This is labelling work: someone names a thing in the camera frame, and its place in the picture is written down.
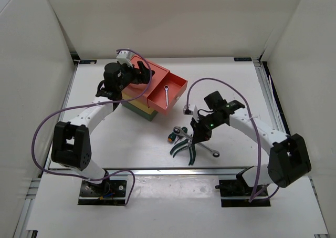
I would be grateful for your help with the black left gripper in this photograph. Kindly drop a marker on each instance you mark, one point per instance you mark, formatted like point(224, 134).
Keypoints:
point(144, 75)

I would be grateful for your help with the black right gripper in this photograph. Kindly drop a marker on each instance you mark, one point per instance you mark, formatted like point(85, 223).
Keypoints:
point(200, 134)

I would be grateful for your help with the green handled pliers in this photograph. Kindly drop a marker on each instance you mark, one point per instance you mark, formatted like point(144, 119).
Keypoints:
point(185, 144)

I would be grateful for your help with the red drawer box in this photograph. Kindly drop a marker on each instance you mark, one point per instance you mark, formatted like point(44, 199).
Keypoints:
point(135, 90)

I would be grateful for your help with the green handled cutters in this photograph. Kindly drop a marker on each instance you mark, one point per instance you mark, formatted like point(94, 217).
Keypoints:
point(192, 151)

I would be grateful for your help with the small silver wrench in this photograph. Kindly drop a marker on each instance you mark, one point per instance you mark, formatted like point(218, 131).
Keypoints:
point(166, 88)

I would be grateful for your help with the red drawer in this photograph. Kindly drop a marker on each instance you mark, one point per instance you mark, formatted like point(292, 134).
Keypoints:
point(156, 99)

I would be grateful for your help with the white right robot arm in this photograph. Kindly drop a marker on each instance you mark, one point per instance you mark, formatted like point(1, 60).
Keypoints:
point(288, 155)

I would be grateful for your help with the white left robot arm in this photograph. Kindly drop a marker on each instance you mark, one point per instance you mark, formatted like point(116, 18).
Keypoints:
point(71, 147)

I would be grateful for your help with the small green screwdriver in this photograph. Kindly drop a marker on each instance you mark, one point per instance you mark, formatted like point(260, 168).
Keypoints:
point(183, 130)

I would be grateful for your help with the yellow drawer box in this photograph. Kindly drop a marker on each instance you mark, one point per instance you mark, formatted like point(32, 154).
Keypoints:
point(140, 105)

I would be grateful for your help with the orange tipped green screwdriver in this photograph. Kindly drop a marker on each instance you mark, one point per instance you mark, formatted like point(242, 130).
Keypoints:
point(172, 138)

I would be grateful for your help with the green drawer box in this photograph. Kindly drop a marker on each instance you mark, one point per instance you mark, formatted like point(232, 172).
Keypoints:
point(138, 111)

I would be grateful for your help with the left black table label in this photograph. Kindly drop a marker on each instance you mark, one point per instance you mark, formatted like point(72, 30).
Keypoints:
point(87, 62)

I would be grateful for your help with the black table label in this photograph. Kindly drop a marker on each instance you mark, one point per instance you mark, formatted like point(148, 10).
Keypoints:
point(242, 59)
point(87, 62)

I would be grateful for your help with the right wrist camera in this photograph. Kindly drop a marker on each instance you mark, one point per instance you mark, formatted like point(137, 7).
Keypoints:
point(191, 110)

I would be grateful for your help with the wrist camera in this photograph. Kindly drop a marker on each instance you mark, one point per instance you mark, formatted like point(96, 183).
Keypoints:
point(124, 56)
point(191, 110)

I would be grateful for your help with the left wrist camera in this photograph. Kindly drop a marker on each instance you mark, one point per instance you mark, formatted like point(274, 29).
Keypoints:
point(124, 56)

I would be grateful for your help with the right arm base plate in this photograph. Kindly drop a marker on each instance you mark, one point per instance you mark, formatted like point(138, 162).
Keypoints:
point(235, 195)

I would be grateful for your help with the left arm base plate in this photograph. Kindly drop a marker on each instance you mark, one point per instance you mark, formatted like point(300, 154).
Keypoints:
point(108, 193)

